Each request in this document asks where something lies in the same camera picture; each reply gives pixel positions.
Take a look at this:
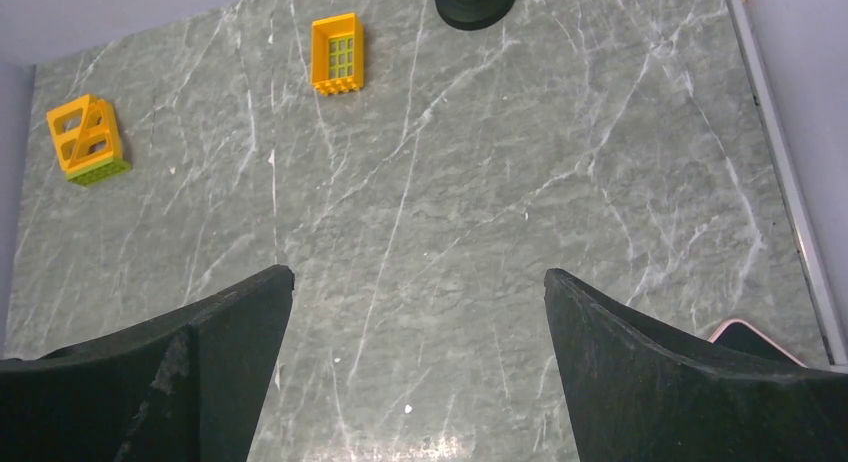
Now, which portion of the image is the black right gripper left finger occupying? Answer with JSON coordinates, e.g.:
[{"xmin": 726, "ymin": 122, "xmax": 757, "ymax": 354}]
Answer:
[{"xmin": 1, "ymin": 265, "xmax": 295, "ymax": 461}]

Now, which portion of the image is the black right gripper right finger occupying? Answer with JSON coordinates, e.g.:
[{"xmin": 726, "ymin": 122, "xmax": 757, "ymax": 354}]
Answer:
[{"xmin": 544, "ymin": 269, "xmax": 847, "ymax": 461}]

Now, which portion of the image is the pink cased phone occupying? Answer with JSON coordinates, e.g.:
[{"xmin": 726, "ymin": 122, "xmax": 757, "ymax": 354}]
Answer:
[{"xmin": 708, "ymin": 318, "xmax": 805, "ymax": 367}]

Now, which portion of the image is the orange toy window block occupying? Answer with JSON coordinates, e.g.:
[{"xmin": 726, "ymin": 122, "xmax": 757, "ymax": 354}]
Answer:
[{"xmin": 311, "ymin": 13, "xmax": 365, "ymax": 96}]

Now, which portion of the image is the black microphone stand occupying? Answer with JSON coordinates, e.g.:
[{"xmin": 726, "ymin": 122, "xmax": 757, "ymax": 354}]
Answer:
[{"xmin": 434, "ymin": 0, "xmax": 516, "ymax": 31}]

